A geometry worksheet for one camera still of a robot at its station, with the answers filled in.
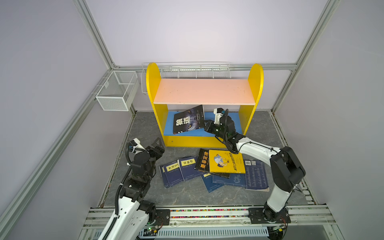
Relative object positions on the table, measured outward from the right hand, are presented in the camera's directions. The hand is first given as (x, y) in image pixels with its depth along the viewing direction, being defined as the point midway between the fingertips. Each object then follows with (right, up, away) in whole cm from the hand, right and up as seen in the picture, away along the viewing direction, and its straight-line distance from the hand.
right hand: (200, 122), depth 85 cm
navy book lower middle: (+4, -33, 0) cm, 33 cm away
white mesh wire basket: (-53, +19, +9) cm, 57 cm away
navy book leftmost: (-21, -31, 0) cm, 38 cm away
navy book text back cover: (+33, -31, +2) cm, 45 cm away
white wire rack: (-8, +33, +9) cm, 35 cm away
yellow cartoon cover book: (+15, -24, +4) cm, 28 cm away
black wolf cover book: (-6, +2, +5) cm, 8 cm away
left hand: (-22, -11, -11) cm, 27 cm away
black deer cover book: (+1, -25, +4) cm, 25 cm away
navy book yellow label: (-8, -26, +2) cm, 27 cm away
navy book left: (-16, -30, +1) cm, 34 cm away
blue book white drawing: (+19, -33, 0) cm, 38 cm away
